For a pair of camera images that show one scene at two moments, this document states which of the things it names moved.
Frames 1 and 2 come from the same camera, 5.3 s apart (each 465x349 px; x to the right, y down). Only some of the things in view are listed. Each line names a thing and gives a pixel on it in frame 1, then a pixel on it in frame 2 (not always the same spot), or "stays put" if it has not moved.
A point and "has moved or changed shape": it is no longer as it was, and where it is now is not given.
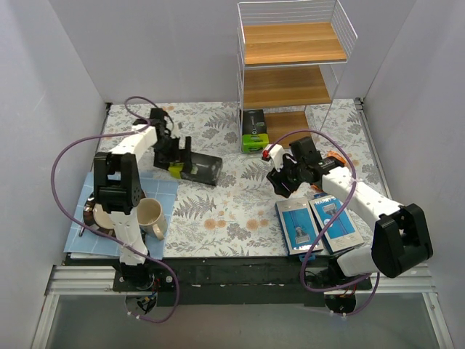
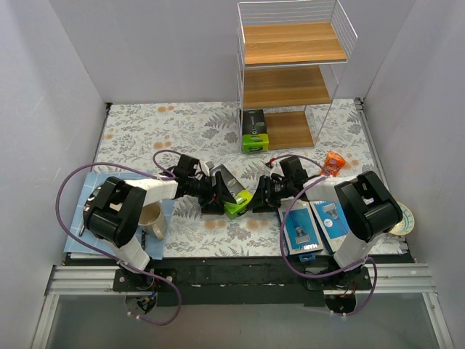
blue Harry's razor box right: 341,233 stays put
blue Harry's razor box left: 298,225 stays put
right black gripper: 285,176 -> 269,190
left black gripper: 174,160 -> 213,189
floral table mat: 240,217 stays put
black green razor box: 254,136 stays put
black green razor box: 205,169 has moved or changed shape
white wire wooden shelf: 288,54 stays put
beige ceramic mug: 151,218 stays put
